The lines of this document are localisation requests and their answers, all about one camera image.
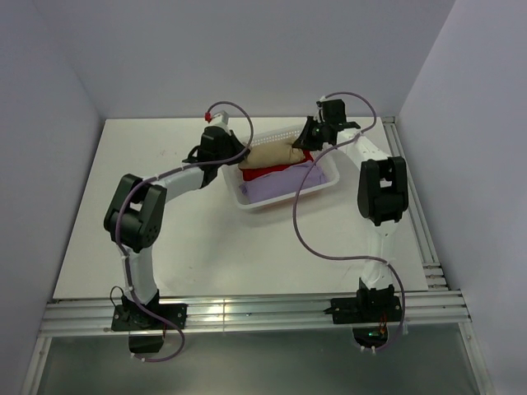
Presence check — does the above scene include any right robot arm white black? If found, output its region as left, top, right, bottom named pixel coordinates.
left=293, top=92, right=409, bottom=324

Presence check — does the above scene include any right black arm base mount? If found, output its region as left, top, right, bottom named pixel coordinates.
left=324, top=281, right=406, bottom=351

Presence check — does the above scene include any red rolled t shirt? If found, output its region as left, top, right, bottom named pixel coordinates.
left=240, top=151, right=313, bottom=182

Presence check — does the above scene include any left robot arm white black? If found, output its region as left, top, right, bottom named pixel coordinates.
left=104, top=126, right=250, bottom=328

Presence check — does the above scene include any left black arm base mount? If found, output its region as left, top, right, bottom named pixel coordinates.
left=110, top=298, right=188, bottom=356

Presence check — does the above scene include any white plastic basket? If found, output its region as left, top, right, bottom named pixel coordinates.
left=222, top=155, right=340, bottom=211

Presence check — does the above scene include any lilac rolled t shirt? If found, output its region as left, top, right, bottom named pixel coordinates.
left=239, top=161, right=312, bottom=203

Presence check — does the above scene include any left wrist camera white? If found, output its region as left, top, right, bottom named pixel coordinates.
left=204, top=110, right=230, bottom=128

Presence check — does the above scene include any beige t shirt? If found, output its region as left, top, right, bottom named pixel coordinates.
left=238, top=137, right=306, bottom=170

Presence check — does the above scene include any aluminium frame rail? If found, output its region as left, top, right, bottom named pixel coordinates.
left=20, top=117, right=495, bottom=395

